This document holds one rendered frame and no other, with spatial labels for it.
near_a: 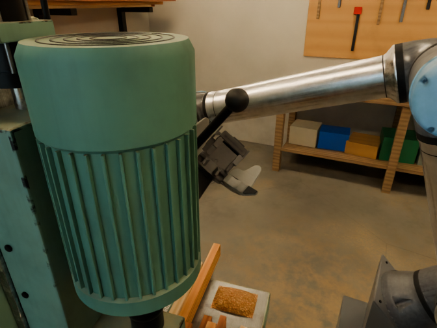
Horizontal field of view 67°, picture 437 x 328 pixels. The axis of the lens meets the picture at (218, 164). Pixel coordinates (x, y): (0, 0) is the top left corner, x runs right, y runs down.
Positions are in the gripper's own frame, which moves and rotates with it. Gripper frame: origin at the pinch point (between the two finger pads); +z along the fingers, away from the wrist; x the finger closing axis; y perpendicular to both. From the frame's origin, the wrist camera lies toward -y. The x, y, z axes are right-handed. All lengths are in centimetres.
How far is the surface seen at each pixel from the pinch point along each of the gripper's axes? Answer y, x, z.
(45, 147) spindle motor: -13.1, -15.3, 14.3
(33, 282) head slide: -29.3, -8.1, 0.5
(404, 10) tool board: 242, 48, -193
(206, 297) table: -20.8, 21.8, -30.9
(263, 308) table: -13.5, 32.4, -25.9
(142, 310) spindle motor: -20.7, 4.1, 8.4
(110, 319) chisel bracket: -29.9, 4.5, -8.3
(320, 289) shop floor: 9, 107, -138
